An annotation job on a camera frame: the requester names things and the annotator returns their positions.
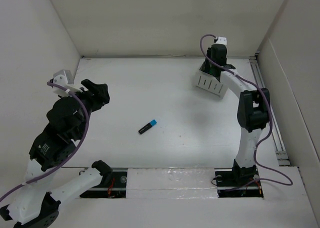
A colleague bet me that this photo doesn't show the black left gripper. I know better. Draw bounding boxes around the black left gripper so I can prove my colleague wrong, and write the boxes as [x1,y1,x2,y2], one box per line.
[62,78,110,138]

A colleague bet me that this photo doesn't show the blue cap black highlighter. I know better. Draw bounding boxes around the blue cap black highlighter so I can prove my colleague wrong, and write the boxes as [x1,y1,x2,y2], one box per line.
[138,120,157,135]

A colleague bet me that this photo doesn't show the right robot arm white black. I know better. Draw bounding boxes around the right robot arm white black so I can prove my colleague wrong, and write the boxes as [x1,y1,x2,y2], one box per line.
[203,44,270,187]

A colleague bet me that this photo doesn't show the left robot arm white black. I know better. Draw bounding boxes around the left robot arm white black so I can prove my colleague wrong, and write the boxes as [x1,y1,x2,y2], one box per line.
[0,79,113,228]

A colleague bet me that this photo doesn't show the white slotted pen holder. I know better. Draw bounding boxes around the white slotted pen holder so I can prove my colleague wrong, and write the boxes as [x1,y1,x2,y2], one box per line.
[193,68,228,98]

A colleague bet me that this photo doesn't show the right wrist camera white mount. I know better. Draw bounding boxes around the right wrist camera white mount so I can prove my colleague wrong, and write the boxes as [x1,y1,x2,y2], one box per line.
[214,36,227,46]

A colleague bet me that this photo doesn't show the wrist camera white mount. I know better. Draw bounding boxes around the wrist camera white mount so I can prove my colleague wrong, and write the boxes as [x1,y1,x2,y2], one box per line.
[49,69,82,97]
[214,36,227,46]

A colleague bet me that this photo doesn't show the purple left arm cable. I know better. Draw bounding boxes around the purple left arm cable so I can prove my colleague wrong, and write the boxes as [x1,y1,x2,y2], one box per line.
[0,81,90,201]

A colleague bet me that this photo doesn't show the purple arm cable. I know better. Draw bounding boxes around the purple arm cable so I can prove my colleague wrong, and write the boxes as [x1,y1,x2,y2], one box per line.
[199,34,294,192]
[0,81,90,201]

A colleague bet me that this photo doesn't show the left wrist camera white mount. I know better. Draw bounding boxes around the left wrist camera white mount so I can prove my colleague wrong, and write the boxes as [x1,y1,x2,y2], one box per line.
[49,69,82,97]

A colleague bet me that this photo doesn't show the aluminium rail right side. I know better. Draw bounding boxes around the aluminium rail right side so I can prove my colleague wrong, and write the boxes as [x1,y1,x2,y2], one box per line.
[249,56,291,167]

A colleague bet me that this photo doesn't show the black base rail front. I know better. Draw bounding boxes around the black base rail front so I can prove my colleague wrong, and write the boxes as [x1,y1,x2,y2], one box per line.
[81,169,264,199]

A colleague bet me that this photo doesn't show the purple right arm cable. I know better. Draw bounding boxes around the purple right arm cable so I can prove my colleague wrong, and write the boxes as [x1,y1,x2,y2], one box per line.
[199,34,294,192]

